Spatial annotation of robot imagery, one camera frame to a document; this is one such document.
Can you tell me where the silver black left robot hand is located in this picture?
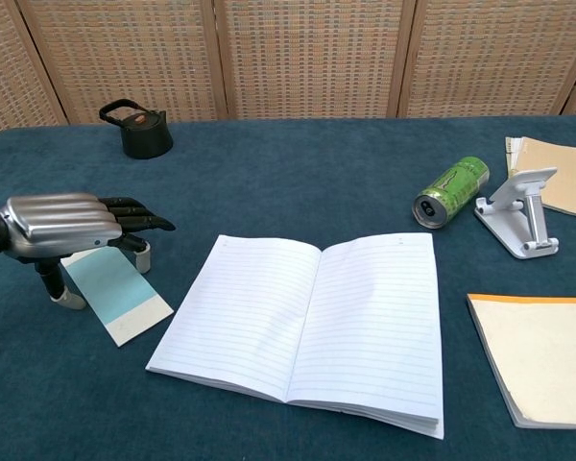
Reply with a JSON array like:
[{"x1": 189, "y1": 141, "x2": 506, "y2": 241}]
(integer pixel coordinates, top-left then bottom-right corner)
[{"x1": 0, "y1": 192, "x2": 177, "y2": 311}]

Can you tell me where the cream notepad orange edge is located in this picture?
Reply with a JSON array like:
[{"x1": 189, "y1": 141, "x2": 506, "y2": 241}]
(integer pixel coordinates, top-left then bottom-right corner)
[{"x1": 466, "y1": 293, "x2": 576, "y2": 430}]

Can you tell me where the black cast iron teapot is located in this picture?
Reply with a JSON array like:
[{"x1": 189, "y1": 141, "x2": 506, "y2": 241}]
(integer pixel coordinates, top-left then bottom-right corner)
[{"x1": 98, "y1": 98, "x2": 175, "y2": 160}]

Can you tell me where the kraft spiral notebook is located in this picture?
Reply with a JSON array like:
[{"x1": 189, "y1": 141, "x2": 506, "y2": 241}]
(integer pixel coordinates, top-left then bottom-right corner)
[{"x1": 504, "y1": 135, "x2": 576, "y2": 222}]

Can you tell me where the white folding phone stand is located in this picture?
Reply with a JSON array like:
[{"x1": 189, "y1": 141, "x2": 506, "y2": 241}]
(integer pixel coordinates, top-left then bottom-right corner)
[{"x1": 474, "y1": 166, "x2": 561, "y2": 260}]

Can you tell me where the open lined notebook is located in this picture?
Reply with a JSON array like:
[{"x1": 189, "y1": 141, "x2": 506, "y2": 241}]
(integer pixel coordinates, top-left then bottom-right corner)
[{"x1": 145, "y1": 232, "x2": 445, "y2": 441}]

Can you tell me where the blue white tasselled bookmark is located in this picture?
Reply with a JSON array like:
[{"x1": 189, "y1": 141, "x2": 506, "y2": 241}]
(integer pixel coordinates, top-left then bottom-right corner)
[{"x1": 60, "y1": 245, "x2": 175, "y2": 348}]

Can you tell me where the green drink can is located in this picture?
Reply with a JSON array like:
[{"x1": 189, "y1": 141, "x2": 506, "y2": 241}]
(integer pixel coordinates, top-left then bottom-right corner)
[{"x1": 412, "y1": 155, "x2": 491, "y2": 231}]

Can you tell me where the woven bamboo folding screen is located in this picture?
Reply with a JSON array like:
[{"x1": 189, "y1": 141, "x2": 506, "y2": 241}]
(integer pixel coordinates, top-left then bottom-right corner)
[{"x1": 0, "y1": 0, "x2": 576, "y2": 140}]

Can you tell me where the blue felt table cover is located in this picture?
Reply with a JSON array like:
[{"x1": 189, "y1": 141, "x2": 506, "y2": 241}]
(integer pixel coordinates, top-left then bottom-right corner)
[{"x1": 0, "y1": 114, "x2": 576, "y2": 461}]

